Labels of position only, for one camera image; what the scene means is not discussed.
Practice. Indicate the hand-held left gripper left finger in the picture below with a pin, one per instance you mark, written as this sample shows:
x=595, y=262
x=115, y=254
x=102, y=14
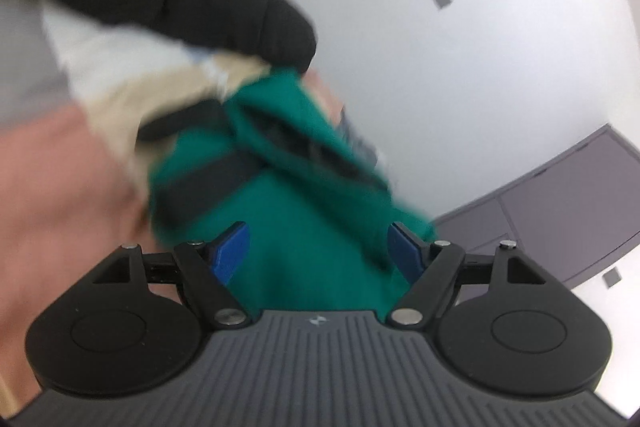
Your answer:
x=231, y=252

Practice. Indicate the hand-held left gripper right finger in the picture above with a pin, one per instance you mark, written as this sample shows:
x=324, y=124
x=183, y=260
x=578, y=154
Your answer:
x=406, y=252

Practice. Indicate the green hoodie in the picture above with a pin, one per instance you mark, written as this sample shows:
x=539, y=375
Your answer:
x=300, y=217

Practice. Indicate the grey door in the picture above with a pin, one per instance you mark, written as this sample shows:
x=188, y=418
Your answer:
x=555, y=217

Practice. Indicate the grey wall switch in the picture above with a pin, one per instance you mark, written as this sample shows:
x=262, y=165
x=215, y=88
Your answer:
x=612, y=277

